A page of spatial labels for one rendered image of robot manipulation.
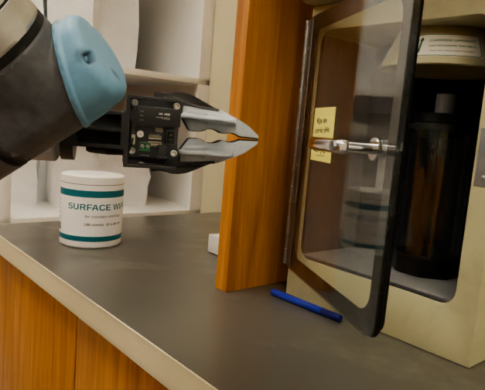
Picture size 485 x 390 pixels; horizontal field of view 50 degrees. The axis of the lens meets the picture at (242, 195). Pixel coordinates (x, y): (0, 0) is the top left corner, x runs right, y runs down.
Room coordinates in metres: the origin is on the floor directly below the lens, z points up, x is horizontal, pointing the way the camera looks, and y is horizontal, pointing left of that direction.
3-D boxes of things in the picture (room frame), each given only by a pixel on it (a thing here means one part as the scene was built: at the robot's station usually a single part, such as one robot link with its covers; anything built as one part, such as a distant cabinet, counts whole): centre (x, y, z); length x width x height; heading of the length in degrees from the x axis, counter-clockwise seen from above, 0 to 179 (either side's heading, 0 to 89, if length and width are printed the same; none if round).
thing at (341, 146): (0.61, -0.11, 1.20); 0.10 x 0.05 x 0.03; 14
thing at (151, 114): (0.55, 0.13, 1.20); 0.12 x 0.09 x 0.08; 104
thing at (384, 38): (0.69, -0.12, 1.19); 0.30 x 0.01 x 0.40; 14
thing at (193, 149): (0.58, 0.03, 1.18); 0.09 x 0.06 x 0.03; 104
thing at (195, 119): (0.58, 0.03, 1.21); 0.09 x 0.06 x 0.03; 104
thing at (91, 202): (1.10, 0.32, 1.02); 0.13 x 0.13 x 0.15
